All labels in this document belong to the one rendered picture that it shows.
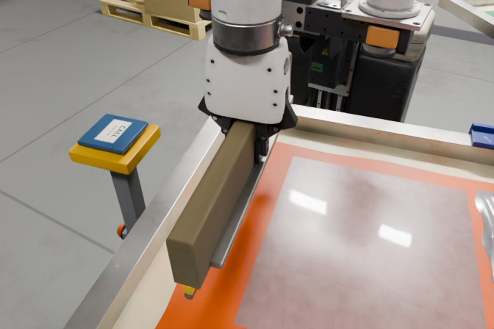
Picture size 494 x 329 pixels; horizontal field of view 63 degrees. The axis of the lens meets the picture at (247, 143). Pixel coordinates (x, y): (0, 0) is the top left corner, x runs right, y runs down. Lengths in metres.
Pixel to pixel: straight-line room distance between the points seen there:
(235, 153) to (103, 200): 1.68
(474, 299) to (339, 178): 0.27
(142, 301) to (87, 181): 1.70
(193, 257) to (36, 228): 1.74
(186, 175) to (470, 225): 0.45
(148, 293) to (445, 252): 0.42
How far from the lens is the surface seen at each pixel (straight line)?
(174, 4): 3.58
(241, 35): 0.43
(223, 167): 0.45
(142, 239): 0.60
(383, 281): 0.61
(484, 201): 0.77
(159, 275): 0.60
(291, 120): 0.50
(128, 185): 0.89
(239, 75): 0.46
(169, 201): 0.64
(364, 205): 0.69
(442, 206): 0.74
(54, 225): 2.08
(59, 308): 1.80
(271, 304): 0.56
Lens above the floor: 1.44
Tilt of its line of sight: 39 degrees down
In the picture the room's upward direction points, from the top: straight up
